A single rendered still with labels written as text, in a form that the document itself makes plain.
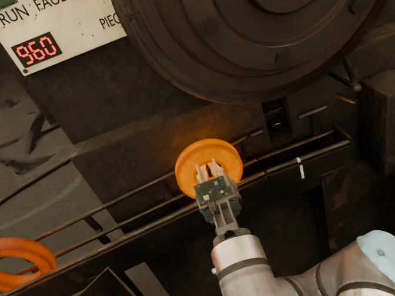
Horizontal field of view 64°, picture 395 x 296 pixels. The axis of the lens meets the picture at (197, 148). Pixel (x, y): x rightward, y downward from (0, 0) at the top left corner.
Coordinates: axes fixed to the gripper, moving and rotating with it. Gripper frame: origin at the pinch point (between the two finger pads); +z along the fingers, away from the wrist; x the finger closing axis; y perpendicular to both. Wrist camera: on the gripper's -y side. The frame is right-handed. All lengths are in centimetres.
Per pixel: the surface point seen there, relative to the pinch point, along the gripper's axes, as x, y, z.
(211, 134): -3.4, 1.6, 6.6
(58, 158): 122, -124, 149
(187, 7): -5.7, 36.7, -2.0
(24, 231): 129, -101, 73
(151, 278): 44, -83, 10
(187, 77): -2.6, 22.7, 2.7
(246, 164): -8.8, -6.8, 0.8
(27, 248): 45.6, -2.7, -2.7
